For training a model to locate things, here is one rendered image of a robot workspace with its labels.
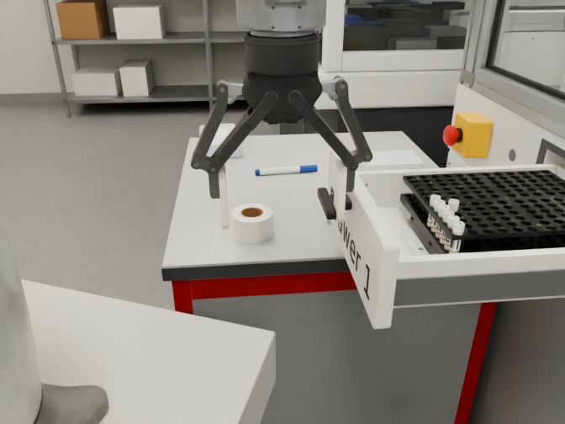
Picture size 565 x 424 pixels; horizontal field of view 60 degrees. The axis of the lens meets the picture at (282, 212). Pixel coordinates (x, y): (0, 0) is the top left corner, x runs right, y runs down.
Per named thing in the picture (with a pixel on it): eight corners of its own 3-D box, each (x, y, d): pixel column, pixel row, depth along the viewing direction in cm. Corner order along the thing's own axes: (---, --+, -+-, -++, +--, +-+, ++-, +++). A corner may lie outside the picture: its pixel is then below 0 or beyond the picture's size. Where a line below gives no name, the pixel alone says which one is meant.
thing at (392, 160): (367, 172, 108) (368, 165, 108) (358, 158, 116) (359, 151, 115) (424, 170, 110) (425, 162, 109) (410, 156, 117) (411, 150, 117)
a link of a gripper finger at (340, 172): (335, 158, 58) (341, 158, 58) (333, 212, 61) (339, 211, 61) (340, 168, 55) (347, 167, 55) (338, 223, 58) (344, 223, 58)
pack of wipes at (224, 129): (242, 158, 116) (242, 140, 114) (202, 161, 115) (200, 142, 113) (236, 138, 129) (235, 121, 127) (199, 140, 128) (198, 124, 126)
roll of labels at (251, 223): (224, 238, 83) (223, 217, 81) (244, 220, 88) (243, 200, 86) (261, 246, 80) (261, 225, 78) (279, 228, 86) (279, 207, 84)
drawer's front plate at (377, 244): (374, 332, 53) (383, 245, 48) (326, 211, 79) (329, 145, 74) (390, 331, 53) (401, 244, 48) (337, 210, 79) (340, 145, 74)
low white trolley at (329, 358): (199, 552, 110) (161, 266, 75) (208, 354, 165) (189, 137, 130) (450, 525, 115) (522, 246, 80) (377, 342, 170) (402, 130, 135)
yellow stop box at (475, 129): (461, 159, 93) (467, 122, 90) (446, 146, 100) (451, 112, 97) (487, 158, 94) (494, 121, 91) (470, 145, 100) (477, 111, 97)
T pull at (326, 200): (326, 221, 59) (327, 211, 58) (316, 195, 65) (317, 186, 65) (356, 220, 59) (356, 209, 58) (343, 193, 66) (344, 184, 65)
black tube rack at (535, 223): (443, 283, 58) (452, 235, 55) (398, 214, 74) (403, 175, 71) (619, 272, 60) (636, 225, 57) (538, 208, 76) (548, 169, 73)
